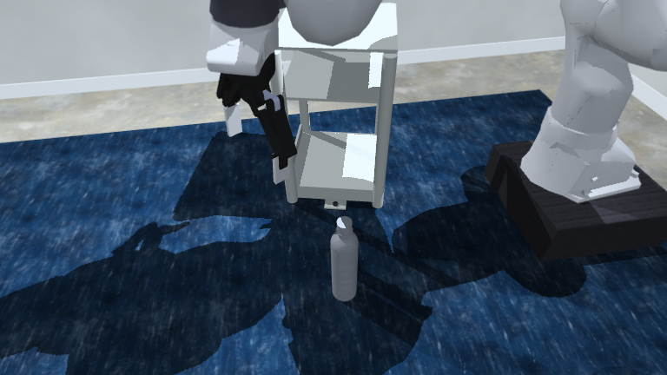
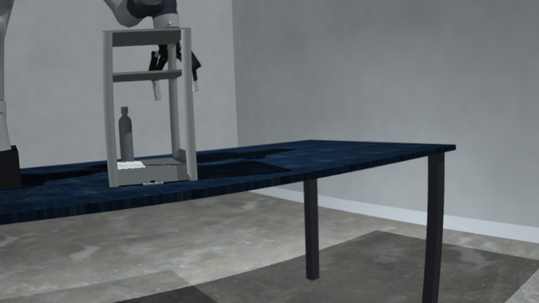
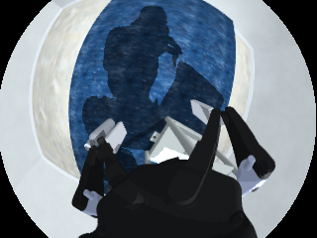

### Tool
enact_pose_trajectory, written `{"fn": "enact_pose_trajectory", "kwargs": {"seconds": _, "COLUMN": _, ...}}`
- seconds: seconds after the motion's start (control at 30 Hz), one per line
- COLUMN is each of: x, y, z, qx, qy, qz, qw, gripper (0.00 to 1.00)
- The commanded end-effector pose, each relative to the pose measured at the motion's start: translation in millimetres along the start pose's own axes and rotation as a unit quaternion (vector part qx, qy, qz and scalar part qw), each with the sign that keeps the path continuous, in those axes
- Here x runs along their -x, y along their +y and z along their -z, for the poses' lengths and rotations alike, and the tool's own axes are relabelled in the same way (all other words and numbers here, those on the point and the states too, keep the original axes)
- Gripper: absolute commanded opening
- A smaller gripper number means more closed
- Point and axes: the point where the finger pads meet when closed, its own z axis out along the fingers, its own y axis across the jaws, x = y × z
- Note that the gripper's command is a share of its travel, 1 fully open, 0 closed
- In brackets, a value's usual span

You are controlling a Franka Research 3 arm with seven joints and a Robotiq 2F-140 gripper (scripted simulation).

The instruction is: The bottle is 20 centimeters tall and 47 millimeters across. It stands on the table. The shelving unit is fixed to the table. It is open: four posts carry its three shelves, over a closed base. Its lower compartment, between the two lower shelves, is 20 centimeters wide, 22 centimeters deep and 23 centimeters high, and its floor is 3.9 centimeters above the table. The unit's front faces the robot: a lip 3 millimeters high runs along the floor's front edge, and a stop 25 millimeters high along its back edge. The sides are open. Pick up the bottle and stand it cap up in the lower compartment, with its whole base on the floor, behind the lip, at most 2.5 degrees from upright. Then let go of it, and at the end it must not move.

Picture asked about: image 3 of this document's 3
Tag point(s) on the grey bottle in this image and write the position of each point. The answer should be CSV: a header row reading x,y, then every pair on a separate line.
x,y
102,130

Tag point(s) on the white open shelving unit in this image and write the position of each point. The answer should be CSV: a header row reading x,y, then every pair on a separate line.
x,y
172,142

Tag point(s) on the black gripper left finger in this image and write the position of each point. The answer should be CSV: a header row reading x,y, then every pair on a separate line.
x,y
91,184

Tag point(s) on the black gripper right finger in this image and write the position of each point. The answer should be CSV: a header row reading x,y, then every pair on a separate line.
x,y
254,163

